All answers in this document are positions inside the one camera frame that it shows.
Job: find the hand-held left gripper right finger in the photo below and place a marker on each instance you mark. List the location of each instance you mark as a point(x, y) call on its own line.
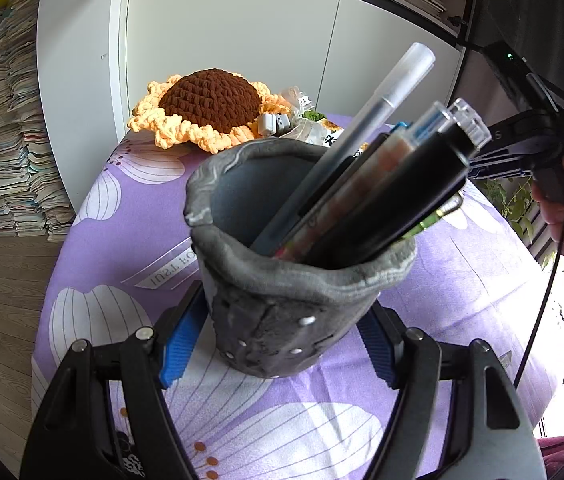
point(377, 352)

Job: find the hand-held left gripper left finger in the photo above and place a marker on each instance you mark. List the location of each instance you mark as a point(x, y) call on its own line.
point(179, 350)

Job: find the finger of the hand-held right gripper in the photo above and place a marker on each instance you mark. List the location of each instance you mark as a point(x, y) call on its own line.
point(502, 166)
point(512, 132)

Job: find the clear cap gel pen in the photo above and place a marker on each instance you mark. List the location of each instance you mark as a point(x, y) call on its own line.
point(472, 117)

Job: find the clear blue pen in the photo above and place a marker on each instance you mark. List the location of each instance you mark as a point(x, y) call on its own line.
point(429, 122)

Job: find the grey clay pen holder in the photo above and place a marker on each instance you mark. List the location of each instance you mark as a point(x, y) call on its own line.
point(272, 320)

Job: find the thick black pen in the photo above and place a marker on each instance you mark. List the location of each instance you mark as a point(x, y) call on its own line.
point(402, 200)

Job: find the clear pen with orange pattern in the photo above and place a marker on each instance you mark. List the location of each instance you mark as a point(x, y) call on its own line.
point(362, 182)

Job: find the translucent white gel pen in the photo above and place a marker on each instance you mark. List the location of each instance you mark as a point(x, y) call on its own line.
point(362, 125)

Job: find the green potted plant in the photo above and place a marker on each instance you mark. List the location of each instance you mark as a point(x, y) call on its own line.
point(512, 210)

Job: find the purple floral tablecloth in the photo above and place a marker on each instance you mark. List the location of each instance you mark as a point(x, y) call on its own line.
point(111, 270)

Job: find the clear wrap with white ribbon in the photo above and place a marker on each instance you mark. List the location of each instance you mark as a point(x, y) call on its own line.
point(307, 130)

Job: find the small white robot toy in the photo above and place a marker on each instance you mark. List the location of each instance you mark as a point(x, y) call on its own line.
point(273, 124)

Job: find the crochet sunflower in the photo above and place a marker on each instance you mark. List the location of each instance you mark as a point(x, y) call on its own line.
point(206, 97)

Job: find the white cabinet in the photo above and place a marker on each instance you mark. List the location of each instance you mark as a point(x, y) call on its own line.
point(262, 35)

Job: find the tall stack of books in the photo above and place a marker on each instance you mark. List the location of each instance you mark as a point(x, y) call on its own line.
point(6, 135)

